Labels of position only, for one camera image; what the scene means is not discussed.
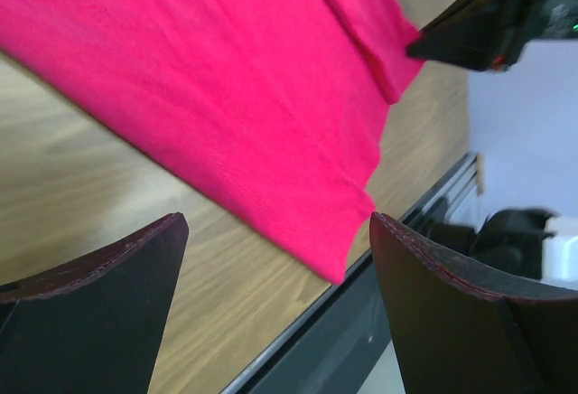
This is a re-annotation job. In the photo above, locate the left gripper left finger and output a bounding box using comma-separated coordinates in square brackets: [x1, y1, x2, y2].
[1, 213, 189, 393]

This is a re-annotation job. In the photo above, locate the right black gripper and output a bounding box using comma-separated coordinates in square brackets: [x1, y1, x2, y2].
[406, 0, 577, 71]

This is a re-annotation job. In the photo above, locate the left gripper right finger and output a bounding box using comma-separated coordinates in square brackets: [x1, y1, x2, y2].
[369, 213, 577, 393]

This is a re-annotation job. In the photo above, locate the red polo t shirt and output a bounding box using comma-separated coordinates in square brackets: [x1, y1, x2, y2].
[1, 0, 423, 284]

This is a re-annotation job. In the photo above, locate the right aluminium frame rail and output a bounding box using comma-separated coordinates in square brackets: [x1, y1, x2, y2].
[401, 153, 483, 230]

